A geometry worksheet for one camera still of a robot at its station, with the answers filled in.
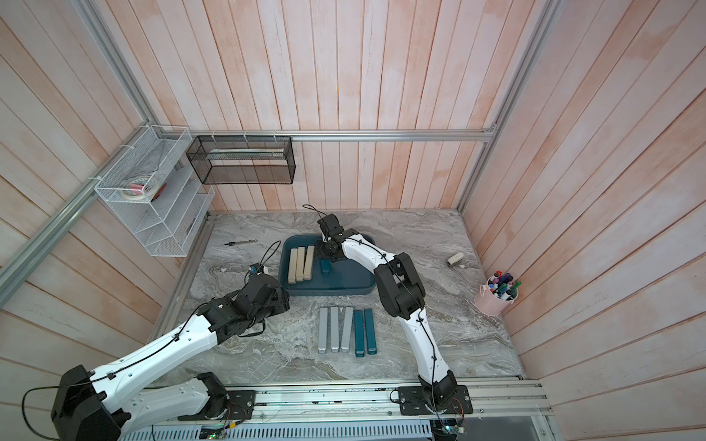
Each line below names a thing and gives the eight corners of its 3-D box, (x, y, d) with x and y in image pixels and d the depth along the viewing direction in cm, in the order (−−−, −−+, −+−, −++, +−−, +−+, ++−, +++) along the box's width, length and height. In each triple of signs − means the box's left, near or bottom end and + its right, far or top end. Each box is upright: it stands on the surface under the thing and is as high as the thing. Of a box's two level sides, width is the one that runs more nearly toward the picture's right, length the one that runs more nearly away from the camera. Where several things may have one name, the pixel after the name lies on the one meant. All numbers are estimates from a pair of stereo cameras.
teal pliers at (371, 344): (367, 355, 84) (368, 352, 82) (364, 312, 93) (364, 309, 91) (376, 354, 84) (377, 352, 82) (372, 312, 93) (373, 308, 91)
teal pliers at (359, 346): (354, 356, 84) (355, 354, 81) (354, 313, 93) (354, 310, 90) (364, 356, 84) (365, 354, 81) (363, 313, 93) (363, 310, 90)
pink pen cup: (470, 306, 94) (487, 287, 83) (479, 289, 99) (496, 267, 88) (496, 321, 91) (516, 302, 80) (504, 302, 95) (524, 282, 84)
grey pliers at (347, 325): (340, 351, 84) (339, 348, 82) (345, 310, 93) (345, 306, 90) (349, 352, 84) (349, 349, 82) (354, 311, 93) (354, 307, 90)
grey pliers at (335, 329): (330, 352, 84) (330, 349, 82) (330, 311, 93) (330, 307, 90) (339, 352, 84) (339, 348, 82) (338, 311, 93) (338, 307, 90)
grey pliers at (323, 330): (317, 353, 84) (316, 349, 81) (319, 311, 93) (319, 307, 90) (326, 353, 84) (326, 349, 81) (328, 311, 93) (328, 307, 90)
